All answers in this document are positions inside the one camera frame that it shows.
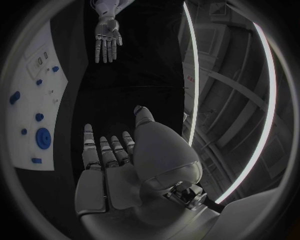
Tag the small blue peg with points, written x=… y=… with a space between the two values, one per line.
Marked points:
x=24 y=131

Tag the blue cylinder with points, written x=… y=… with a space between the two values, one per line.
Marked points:
x=14 y=97

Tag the white task board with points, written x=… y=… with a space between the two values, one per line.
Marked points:
x=32 y=105

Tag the blue gear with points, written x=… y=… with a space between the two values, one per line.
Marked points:
x=43 y=138

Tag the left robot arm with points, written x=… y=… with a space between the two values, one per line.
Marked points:
x=105 y=7

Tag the blue plug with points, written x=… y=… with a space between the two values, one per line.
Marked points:
x=39 y=117

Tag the blue block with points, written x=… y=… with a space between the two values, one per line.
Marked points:
x=36 y=160

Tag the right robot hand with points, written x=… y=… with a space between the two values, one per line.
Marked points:
x=161 y=155

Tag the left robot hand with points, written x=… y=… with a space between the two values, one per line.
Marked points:
x=108 y=40

